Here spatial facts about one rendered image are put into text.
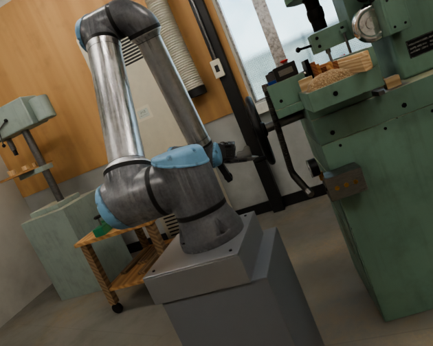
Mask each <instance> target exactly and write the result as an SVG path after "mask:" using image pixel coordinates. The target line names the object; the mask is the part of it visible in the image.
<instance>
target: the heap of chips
mask: <svg viewBox="0 0 433 346"><path fill-rule="evenodd" d="M354 74H355V73H351V72H350V71H349V70H348V69H330V70H328V71H325V72H324V73H321V74H319V75H318V76H316V77H314V79H312V81H311V82H310V83H309V84H308V86H307V91H306V93H310V92H312V91H314V90H317V89H320V88H322V87H325V86H327V85H329V84H332V83H334V82H337V81H339V80H342V79H344V78H347V77H349V76H351V75H354Z"/></svg>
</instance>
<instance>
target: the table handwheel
mask: <svg viewBox="0 0 433 346"><path fill-rule="evenodd" d="M245 105H246V107H247V111H248V113H249V116H250V119H251V121H252V124H253V127H252V128H253V131H254V134H255V136H256V138H257V139H258V140H259V142H260V145H261V147H262V149H263V152H264V153H265V156H266V158H267V160H268V162H269V164H271V165H274V164H275V163H276V159H275V156H274V153H273V151H272V149H271V146H270V143H269V140H268V138H267V136H268V132H271V131H273V130H275V127H274V124H273V121H272V122H269V123H266V124H265V123H264V122H261V120H260V117H259V115H258V112H257V110H256V107H255V105H254V102H253V100H252V98H251V97H250V96H247V97H246V98H245ZM301 119H304V115H303V113H302V110H301V111H298V112H296V113H293V114H290V115H288V116H286V117H283V118H280V119H279V122H280V125H281V127H283V126H286V125H288V124H291V123H294V122H296V121H298V120H301Z"/></svg>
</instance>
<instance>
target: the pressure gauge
mask: <svg viewBox="0 0 433 346"><path fill-rule="evenodd" d="M306 164H307V167H308V169H309V172H310V174H311V177H312V178H313V177H316V176H319V177H320V180H321V181H323V179H322V178H323V177H324V175H323V172H322V171H320V169H319V166H318V163H317V161H316V160H315V158H312V159H309V160H306Z"/></svg>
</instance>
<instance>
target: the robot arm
mask: <svg viewBox="0 0 433 346"><path fill-rule="evenodd" d="M161 28H162V27H161V25H160V23H159V21H158V19H157V17H156V16H155V15H154V14H153V13H152V12H151V11H150V10H149V9H147V8H146V7H144V6H143V5H141V4H139V3H137V2H134V1H132V0H112V1H110V2H108V3H107V4H105V5H103V6H102V7H100V8H98V9H96V10H94V11H93V12H90V13H88V14H85V15H84V16H83V17H82V18H80V19H78V20H77V22H76V25H75V33H76V38H77V39H78V40H79V44H80V46H81V47H82V48H83V49H84V50H85V51H86V52H87V53H88V57H89V64H90V67H91V74H92V78H93V85H94V90H95V94H96V101H97V105H98V112H99V116H100V123H101V126H102V134H103V137H104V144H105V149H106V153H107V160H108V166H107V167H106V168H105V169H104V171H103V175H104V184H101V185H100V186H99V187H98V188H97V190H96V193H95V202H96V204H97V209H98V212H99V214H100V215H101V217H102V218H103V220H104V221H105V222H106V223H107V224H109V225H110V226H111V227H113V228H114V229H119V230H122V229H128V228H133V227H136V226H137V225H140V224H144V223H146V222H150V221H152V220H156V219H158V218H161V217H164V216H167V215H170V214H174V215H175V217H176V219H177V222H178V224H179V241H180V245H181V248H182V250H183V252H184V253H187V254H197V253H203V252H206V251H209V250H212V249H215V248H217V247H219V246H221V245H223V244H225V243H226V242H229V241H230V240H231V239H233V238H235V237H236V236H237V235H238V234H239V233H240V232H241V231H242V229H243V227H244V224H243V221H242V219H241V217H240V216H239V215H238V214H237V213H236V212H235V211H234V210H233V208H231V207H230V206H229V205H228V203H227V201H226V199H225V196H224V194H223V192H222V189H221V186H220V185H219V182H218V180H217V177H216V175H215V173H214V170H213V168H215V167H218V168H219V170H220V171H221V173H222V175H223V176H224V179H225V180H226V181H227V182H228V183H229V182H230V181H232V179H233V177H232V174H231V173H230V172H229V170H228V169H227V168H226V166H225V164H224V163H241V162H247V161H253V160H254V159H255V158H257V157H258V156H256V155H252V153H251V150H250V147H249V146H245V147H244V149H243V150H242V151H238V152H237V153H235V151H236V146H235V142H234V141H225V142H224V141H222V142H220V143H216V142H214V143H213V142H212V140H211V138H209V136H208V134H207V132H206V129H205V127H204V125H203V123H202V121H201V119H200V117H199V114H198V112H197V110H196V108H195V106H194V104H193V103H192V100H191V98H190V96H189V94H188V92H187V90H186V88H185V86H184V83H183V81H182V79H181V77H180V75H179V73H178V71H177V69H176V66H175V64H174V62H173V60H172V58H171V57H170V54H169V53H168V50H167V48H166V46H165V44H164V42H163V40H162V38H161V35H160V30H161ZM127 36H128V38H129V40H130V41H131V42H132V43H135V44H136V45H137V46H138V47H139V49H140V51H141V53H142V55H143V57H144V59H145V61H146V64H147V65H148V68H149V69H150V70H151V73H152V75H153V77H154V79H155V81H156V83H157V85H158V87H159V89H160V91H161V92H162V95H163V96H164V99H165V101H166V103H167V105H168V107H169V109H170V111H171V113H172V114H173V116H174V118H175V120H176V122H177V124H178V126H179V128H180V130H181V132H182V134H183V136H184V138H185V140H186V142H187V144H188V145H187V146H173V147H169V149H168V150H167V152H164V153H162V154H159V155H157V156H155V157H153V158H152V159H151V161H150V160H148V159H147V158H146V157H145V154H144V148H143V145H142V138H141V135H140V130H139V126H138V122H137V116H136V113H135V107H134V103H133V98H132V95H131V88H130V85H129V79H128V76H127V72H126V67H125V63H124V57H123V53H122V44H121V40H122V39H123V38H126V37H127Z"/></svg>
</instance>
